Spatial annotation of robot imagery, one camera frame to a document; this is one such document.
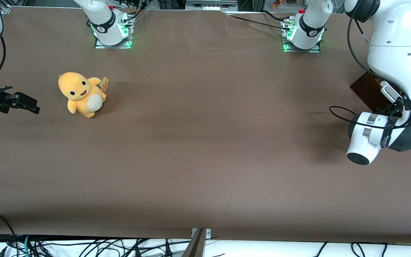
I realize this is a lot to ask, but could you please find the small metal bracket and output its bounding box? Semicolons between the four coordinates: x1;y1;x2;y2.
191;228;212;239

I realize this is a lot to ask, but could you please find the dark camera mount pole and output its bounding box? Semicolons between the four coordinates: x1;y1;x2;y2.
181;228;207;257

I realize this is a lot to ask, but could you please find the teal cable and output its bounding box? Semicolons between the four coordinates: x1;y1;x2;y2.
23;235;35;257

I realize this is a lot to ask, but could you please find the brown table cover sheet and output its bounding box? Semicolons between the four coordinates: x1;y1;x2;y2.
0;6;411;244

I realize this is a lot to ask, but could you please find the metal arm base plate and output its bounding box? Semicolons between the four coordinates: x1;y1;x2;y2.
283;20;321;53
95;18;133;50

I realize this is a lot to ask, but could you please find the yellow plush toy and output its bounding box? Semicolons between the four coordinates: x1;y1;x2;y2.
58;72;109;119

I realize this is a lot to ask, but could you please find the grey power strip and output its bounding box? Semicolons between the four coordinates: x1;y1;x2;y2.
185;0;239;11

